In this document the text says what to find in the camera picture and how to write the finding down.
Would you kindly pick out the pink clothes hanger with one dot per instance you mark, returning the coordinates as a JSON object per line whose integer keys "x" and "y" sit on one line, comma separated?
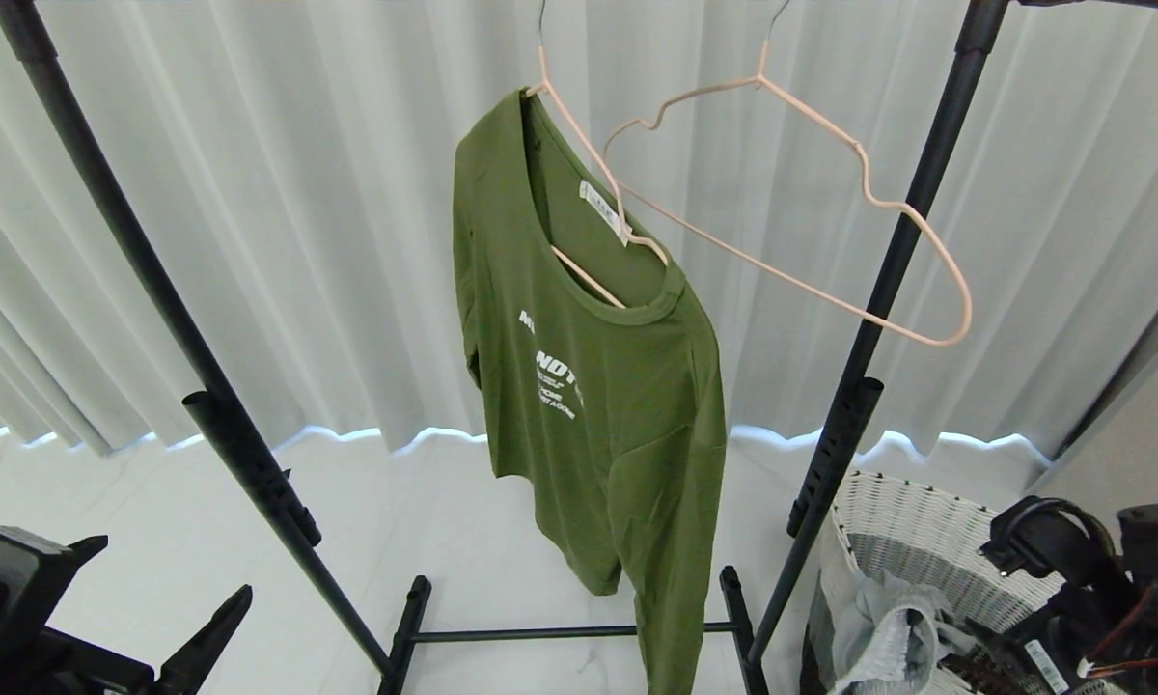
{"x": 761, "y": 63}
{"x": 542, "y": 68}

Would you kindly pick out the black clothes rack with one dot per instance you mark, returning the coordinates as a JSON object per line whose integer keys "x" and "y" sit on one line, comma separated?
{"x": 251, "y": 463}

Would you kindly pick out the white curtain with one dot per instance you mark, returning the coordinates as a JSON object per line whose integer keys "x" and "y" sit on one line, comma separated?
{"x": 347, "y": 193}

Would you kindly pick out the green long-sleeved shirt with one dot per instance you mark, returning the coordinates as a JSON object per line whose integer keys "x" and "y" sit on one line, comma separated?
{"x": 598, "y": 434}

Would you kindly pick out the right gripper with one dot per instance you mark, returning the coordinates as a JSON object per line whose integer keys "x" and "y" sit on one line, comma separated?
{"x": 1042, "y": 666}

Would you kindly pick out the white laundry basket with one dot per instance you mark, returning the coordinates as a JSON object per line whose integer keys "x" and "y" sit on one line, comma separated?
{"x": 888, "y": 521}

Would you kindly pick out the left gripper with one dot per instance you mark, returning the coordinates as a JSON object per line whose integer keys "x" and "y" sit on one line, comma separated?
{"x": 68, "y": 676}

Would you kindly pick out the pale grey garment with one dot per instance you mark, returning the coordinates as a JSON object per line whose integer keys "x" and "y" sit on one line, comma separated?
{"x": 888, "y": 637}

